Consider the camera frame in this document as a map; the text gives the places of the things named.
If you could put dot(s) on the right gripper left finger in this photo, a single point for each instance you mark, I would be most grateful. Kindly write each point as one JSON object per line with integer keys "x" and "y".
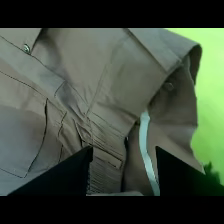
{"x": 66, "y": 176}

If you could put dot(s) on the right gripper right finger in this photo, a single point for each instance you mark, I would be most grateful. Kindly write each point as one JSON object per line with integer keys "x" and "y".
{"x": 180, "y": 176}

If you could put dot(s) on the brown shirt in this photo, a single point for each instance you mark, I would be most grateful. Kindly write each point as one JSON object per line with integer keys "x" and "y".
{"x": 110, "y": 83}

